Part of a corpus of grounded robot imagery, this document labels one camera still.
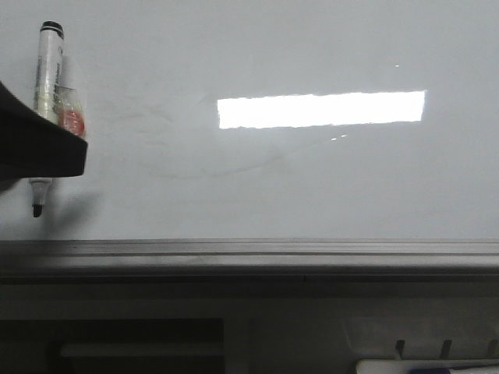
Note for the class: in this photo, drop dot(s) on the dark metal hook middle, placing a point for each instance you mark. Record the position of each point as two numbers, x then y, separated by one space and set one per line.
445 349

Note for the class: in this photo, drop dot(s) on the white glossy whiteboard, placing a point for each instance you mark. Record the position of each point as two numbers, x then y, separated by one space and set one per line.
268 119

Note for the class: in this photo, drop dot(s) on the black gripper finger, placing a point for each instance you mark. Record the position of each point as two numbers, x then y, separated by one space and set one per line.
32 146

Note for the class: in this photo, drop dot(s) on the dark metal hook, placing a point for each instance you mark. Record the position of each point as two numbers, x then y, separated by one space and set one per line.
445 349
399 349

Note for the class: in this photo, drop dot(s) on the white black whiteboard marker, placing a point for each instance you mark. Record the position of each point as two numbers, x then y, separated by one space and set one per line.
49 70

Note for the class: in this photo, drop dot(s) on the white object bottom right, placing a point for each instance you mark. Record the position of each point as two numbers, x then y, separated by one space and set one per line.
405 366

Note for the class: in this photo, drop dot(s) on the dark metal hook left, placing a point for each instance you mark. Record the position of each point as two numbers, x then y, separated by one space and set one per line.
399 349

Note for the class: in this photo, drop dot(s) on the red magnet taped to marker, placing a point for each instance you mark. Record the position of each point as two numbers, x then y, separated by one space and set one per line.
70 111

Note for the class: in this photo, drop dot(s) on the white bar in dark opening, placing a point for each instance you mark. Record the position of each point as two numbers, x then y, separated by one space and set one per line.
141 350

